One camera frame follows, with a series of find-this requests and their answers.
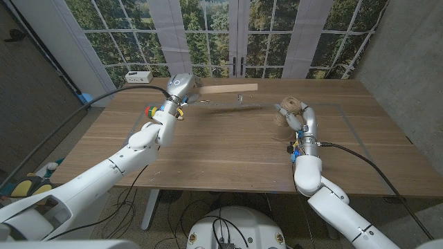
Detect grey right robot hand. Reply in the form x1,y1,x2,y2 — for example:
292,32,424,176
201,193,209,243
274,101,318,139

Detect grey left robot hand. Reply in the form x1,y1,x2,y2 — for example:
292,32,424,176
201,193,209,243
166,72,204,105

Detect jute twine spool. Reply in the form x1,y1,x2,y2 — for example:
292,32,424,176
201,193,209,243
275,96,303,127

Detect wooden slat hanger with clips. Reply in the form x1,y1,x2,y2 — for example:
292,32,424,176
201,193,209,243
193,68,260,105

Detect colourful striped wooden maraca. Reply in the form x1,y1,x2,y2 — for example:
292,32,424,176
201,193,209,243
144,105,185,122

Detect white power strip box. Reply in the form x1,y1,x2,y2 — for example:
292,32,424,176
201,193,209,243
125,71,154,84

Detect printed forest window backdrop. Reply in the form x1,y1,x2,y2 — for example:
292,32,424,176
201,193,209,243
64,0,390,91

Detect grey table leg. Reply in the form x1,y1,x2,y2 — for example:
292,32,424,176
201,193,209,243
318,195,338,240

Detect black round ribbed foot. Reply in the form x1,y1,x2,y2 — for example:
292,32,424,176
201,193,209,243
158,190,183,204

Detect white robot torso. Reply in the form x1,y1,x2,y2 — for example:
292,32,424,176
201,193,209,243
186,205,287,249

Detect white table leg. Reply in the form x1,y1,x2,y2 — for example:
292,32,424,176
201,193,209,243
141,189,161,232

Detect white and teal object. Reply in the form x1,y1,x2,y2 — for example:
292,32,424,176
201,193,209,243
44,158,66,173

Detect black shoe with yellow insole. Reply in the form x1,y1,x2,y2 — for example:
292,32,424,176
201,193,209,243
33,183,53,196
10,179,34,198

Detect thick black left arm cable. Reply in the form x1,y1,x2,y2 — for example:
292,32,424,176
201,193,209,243
0,84,173,190

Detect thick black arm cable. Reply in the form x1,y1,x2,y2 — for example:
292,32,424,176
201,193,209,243
319,141,435,241
0,84,173,190

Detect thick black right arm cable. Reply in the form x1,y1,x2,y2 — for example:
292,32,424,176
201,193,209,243
319,141,435,241

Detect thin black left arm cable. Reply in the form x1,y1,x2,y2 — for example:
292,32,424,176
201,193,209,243
46,165,150,241

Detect black torso cable loop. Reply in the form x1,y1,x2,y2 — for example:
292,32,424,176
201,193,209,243
206,216,251,249

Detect black floor cable tangle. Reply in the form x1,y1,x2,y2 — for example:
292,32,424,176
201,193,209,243
103,188,139,239

